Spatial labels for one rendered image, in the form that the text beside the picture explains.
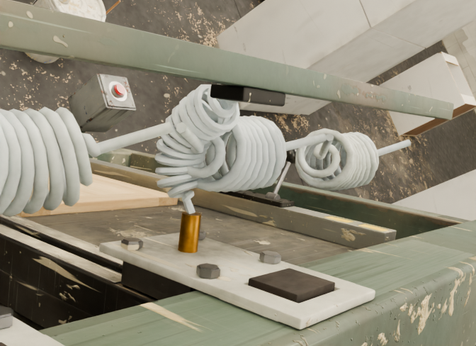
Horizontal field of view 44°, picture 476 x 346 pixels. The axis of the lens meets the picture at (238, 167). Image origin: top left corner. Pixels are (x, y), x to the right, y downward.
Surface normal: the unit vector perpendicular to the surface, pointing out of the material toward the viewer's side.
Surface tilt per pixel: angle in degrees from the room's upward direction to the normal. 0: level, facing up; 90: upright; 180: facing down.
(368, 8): 90
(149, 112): 0
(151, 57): 32
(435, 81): 90
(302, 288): 58
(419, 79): 90
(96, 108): 90
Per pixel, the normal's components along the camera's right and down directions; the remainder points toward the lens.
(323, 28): -0.62, 0.02
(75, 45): 0.77, 0.15
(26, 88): 0.72, -0.40
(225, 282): 0.11, -0.99
